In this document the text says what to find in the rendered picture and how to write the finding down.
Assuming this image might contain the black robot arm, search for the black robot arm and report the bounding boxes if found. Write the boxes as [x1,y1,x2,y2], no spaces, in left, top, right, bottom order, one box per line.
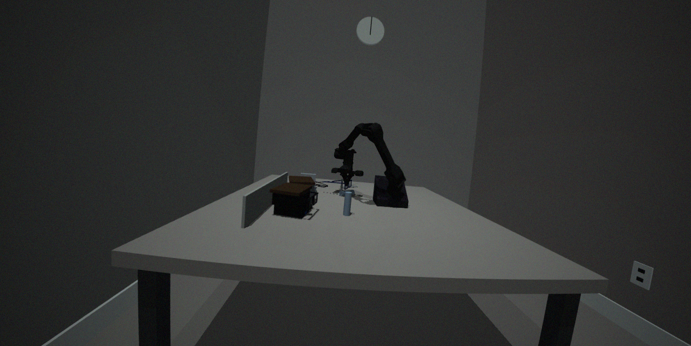
[334,123,406,196]

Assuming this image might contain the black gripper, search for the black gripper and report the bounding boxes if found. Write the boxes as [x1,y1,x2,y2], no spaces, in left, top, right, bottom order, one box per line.
[331,160,363,186]

